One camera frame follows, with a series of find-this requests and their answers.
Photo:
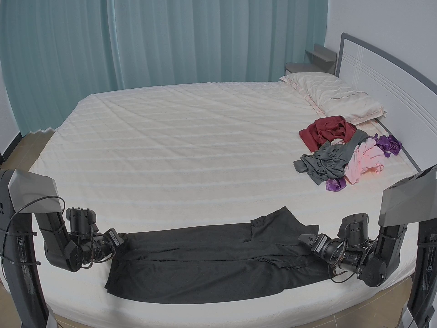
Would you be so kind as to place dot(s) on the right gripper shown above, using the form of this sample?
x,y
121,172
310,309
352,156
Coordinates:
x,y
329,249

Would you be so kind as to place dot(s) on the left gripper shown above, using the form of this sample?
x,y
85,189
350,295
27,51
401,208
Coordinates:
x,y
109,246

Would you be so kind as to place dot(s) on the black T-shirt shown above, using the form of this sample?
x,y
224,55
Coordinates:
x,y
205,268

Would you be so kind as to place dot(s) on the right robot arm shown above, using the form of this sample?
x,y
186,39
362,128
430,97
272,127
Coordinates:
x,y
385,251

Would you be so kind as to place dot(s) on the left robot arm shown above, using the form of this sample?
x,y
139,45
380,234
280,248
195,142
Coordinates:
x,y
54,237

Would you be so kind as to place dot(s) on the bed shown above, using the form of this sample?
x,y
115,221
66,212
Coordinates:
x,y
187,132

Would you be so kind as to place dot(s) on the grey garment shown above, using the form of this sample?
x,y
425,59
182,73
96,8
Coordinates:
x,y
327,164

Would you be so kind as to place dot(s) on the pink garment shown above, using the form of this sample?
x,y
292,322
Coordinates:
x,y
367,159

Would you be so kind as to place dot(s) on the dark red garment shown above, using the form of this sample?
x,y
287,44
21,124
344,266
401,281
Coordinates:
x,y
327,128

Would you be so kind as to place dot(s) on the purple garment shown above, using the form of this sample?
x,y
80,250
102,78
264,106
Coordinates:
x,y
391,145

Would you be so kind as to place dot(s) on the cream pillow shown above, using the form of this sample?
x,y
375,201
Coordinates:
x,y
341,96

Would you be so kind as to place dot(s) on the grey bedside table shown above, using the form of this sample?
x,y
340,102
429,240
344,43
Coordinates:
x,y
322,56

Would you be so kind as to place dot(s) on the blue-green curtain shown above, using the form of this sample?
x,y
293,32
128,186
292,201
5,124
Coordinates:
x,y
170,29

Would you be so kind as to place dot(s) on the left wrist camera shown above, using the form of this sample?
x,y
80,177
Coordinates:
x,y
81,220

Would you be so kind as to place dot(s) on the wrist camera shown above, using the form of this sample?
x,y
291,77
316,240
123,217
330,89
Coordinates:
x,y
354,227
81,220

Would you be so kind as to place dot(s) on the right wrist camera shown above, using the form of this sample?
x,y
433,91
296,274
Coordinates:
x,y
354,227

